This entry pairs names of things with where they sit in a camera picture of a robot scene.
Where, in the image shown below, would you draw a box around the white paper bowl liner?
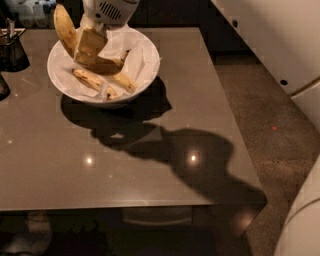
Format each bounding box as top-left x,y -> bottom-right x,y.
53,24 -> 162,104

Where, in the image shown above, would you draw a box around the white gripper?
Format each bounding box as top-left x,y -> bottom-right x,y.
73,0 -> 140,65

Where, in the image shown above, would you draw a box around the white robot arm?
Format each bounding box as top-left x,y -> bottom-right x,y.
143,0 -> 320,256

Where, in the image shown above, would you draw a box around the back banana in bowl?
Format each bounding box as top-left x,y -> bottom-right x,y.
111,73 -> 136,93

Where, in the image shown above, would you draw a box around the plastic bottles in background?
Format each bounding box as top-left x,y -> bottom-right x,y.
5,0 -> 56,29

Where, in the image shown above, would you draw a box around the dark object at left edge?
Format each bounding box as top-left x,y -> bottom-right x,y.
0,74 -> 11,101

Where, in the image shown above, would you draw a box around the white ceramic bowl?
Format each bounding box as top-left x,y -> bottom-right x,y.
46,25 -> 161,110

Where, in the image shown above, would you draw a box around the black mesh utensil holder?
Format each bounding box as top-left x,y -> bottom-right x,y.
0,18 -> 30,72

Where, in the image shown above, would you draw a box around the small left banana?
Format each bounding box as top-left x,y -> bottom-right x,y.
72,69 -> 118,100

